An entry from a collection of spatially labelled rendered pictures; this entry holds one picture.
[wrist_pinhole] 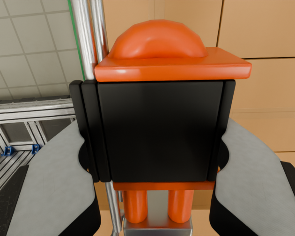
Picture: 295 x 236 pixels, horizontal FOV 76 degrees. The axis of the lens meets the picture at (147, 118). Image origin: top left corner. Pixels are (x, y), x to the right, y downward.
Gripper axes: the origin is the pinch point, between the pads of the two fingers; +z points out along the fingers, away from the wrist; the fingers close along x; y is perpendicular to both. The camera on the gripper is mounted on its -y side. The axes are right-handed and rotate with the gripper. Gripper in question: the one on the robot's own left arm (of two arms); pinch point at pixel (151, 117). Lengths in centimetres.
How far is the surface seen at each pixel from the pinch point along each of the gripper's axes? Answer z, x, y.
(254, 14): 53, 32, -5
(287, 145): 53, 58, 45
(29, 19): 108, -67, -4
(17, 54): 108, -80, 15
